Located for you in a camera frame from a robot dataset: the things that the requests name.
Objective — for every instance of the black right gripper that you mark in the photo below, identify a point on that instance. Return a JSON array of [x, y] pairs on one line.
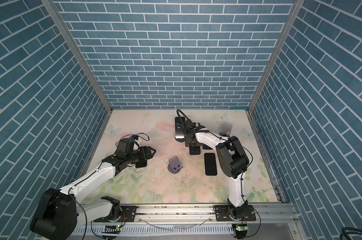
[[187, 141]]

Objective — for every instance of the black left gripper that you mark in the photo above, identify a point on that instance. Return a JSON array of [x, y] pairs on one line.
[[144, 157]]

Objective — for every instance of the purple metal phone stand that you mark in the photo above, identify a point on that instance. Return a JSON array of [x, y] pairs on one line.
[[226, 130]]

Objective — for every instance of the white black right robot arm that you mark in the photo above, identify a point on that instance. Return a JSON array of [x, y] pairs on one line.
[[231, 154]]

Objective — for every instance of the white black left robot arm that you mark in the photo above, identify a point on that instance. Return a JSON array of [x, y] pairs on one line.
[[60, 211]]

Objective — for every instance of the right controller board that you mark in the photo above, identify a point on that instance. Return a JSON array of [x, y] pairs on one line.
[[241, 228]]

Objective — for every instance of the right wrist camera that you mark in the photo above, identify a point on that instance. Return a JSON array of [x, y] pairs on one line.
[[201, 129]]

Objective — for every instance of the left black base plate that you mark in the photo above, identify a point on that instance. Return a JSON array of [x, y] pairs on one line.
[[128, 213]]

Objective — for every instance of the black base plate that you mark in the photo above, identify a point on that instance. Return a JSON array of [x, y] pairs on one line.
[[128, 213], [225, 213]]

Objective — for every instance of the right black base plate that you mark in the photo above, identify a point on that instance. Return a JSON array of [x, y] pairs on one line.
[[225, 213]]

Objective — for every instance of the white slotted cable duct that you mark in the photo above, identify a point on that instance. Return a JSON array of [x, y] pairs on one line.
[[145, 230]]

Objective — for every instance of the aluminium mounting rail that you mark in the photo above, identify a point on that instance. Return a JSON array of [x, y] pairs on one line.
[[196, 213]]

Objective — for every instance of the black cable bundle corner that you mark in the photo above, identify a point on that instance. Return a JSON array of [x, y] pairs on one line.
[[348, 232]]

